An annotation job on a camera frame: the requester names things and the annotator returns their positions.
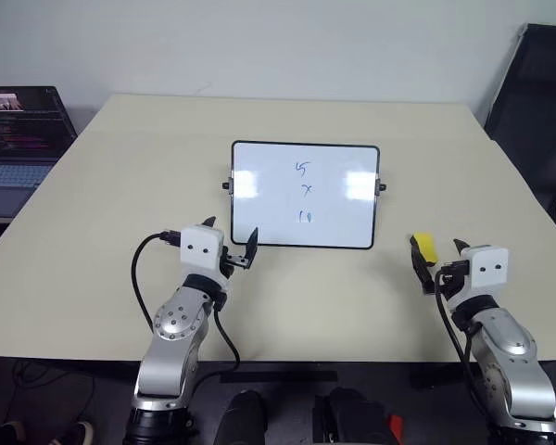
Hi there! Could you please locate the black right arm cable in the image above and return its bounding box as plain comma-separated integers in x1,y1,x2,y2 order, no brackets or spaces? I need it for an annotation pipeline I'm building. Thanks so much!
434,260,476,400

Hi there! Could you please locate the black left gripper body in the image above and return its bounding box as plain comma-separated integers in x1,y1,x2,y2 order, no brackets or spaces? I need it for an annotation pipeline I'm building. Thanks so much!
218,244,253,282

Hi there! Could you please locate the dark rounded shape red patch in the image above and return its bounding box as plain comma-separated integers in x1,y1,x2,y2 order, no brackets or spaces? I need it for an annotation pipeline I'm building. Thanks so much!
311,386,407,445

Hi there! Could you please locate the thin black floor cable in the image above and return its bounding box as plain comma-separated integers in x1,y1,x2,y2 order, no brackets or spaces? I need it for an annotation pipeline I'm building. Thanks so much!
12,360,96,421

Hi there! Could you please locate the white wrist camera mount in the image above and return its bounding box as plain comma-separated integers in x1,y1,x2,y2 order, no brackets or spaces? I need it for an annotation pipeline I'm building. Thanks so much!
459,245,511,294
179,223,225,271

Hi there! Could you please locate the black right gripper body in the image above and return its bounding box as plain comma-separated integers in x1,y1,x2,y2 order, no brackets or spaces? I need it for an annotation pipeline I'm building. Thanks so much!
437,276,464,301

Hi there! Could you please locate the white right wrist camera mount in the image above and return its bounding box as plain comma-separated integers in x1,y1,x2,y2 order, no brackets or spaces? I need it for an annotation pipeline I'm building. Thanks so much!
459,245,511,294

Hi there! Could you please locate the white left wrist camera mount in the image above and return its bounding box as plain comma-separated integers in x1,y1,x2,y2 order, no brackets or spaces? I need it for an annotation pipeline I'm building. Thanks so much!
179,223,225,271

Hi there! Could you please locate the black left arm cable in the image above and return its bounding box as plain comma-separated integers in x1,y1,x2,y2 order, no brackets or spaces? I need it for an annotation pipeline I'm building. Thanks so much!
131,229,242,372

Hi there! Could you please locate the open laptop computer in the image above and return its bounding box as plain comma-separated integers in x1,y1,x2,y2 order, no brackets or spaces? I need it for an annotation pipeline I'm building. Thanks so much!
0,85,79,219

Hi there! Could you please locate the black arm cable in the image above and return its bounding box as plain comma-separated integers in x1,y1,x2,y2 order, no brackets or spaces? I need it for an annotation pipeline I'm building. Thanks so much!
434,260,476,400
131,229,242,372

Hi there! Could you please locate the black-framed small whiteboard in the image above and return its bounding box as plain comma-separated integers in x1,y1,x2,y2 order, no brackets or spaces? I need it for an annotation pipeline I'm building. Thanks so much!
221,140,387,251

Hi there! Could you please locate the black chair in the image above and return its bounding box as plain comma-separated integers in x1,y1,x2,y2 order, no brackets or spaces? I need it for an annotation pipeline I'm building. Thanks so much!
483,22,556,229

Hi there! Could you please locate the yellow whiteboard eraser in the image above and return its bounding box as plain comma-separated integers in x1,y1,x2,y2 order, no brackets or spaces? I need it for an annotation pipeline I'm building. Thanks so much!
412,232,439,266

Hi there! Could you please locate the dark shoe white sole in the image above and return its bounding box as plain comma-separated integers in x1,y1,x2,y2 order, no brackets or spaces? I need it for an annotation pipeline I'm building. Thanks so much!
55,420,95,445

